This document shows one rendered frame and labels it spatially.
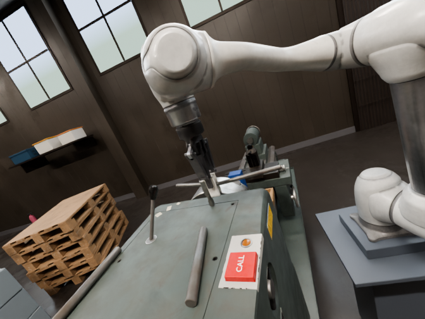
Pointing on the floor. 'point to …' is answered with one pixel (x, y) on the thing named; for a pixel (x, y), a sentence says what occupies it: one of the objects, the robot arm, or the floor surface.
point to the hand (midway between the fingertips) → (212, 185)
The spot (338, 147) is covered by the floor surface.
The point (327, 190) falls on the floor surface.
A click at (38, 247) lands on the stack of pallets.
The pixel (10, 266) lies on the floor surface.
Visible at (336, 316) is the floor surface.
